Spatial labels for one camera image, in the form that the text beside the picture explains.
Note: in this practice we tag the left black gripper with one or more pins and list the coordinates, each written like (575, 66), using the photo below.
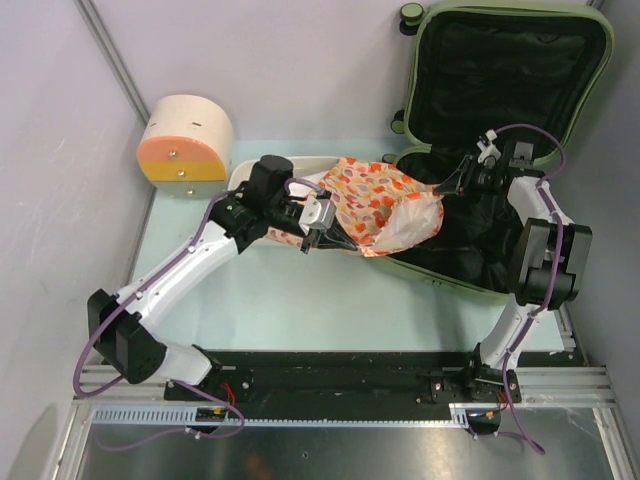
(335, 237)

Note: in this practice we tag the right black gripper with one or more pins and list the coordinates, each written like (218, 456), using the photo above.
(454, 184)

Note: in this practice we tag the white orange patterned cloth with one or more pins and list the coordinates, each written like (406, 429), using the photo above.
(382, 209)

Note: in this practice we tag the white rectangular plastic basin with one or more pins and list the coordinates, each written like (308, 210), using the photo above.
(300, 165)

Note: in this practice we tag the green hard-shell suitcase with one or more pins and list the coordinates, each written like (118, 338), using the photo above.
(527, 67)

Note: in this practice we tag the cream drawer box orange fronts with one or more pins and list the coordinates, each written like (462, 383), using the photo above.
(186, 148)

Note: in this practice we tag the plain white garment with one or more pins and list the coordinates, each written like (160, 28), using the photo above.
(302, 187)

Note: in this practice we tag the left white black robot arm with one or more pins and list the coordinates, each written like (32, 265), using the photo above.
(124, 327)

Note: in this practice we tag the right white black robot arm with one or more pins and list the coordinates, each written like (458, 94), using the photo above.
(546, 268)

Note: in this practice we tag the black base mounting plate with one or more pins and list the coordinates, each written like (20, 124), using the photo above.
(349, 387)

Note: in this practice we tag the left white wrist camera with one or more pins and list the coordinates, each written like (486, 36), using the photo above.
(317, 214)

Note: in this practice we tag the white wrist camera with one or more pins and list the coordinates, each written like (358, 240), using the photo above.
(489, 154)
(317, 214)

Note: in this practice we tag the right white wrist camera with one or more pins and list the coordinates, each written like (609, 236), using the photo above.
(489, 154)

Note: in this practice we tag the aluminium frame rail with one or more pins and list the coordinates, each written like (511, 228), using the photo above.
(570, 387)

